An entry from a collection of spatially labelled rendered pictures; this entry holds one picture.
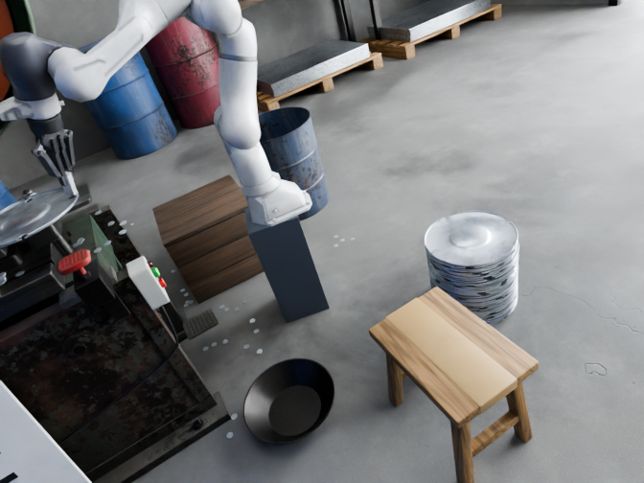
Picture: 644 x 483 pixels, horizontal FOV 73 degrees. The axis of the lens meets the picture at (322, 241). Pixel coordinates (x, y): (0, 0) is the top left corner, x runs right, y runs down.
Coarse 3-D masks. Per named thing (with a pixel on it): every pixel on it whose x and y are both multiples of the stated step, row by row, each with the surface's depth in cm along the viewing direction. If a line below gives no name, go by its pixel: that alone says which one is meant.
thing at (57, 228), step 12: (84, 192) 124; (84, 204) 119; (48, 228) 119; (60, 228) 125; (36, 240) 119; (48, 240) 120; (60, 240) 122; (72, 240) 131; (60, 252) 124; (72, 252) 125
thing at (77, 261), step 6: (78, 252) 100; (84, 252) 99; (66, 258) 99; (72, 258) 99; (78, 258) 98; (84, 258) 97; (90, 258) 99; (60, 264) 97; (66, 264) 97; (72, 264) 96; (78, 264) 96; (84, 264) 97; (60, 270) 96; (66, 270) 96; (72, 270) 96; (78, 270) 99; (84, 270) 100
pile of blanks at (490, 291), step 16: (432, 256) 142; (512, 256) 137; (432, 272) 148; (448, 272) 139; (464, 272) 136; (480, 272) 135; (496, 272) 135; (512, 272) 139; (448, 288) 143; (464, 288) 140; (480, 288) 138; (496, 288) 139; (512, 288) 144; (464, 304) 144; (480, 304) 142; (496, 304) 142; (512, 304) 148; (496, 320) 147
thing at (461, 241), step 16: (432, 224) 153; (448, 224) 152; (464, 224) 149; (480, 224) 147; (496, 224) 145; (512, 224) 143; (432, 240) 147; (448, 240) 145; (464, 240) 142; (480, 240) 140; (496, 240) 139; (512, 240) 137; (448, 256) 139; (464, 256) 137; (480, 256) 135; (496, 256) 133
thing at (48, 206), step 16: (48, 192) 131; (64, 192) 128; (16, 208) 127; (32, 208) 122; (48, 208) 120; (64, 208) 118; (0, 224) 120; (16, 224) 115; (32, 224) 114; (48, 224) 111; (0, 240) 112; (16, 240) 109
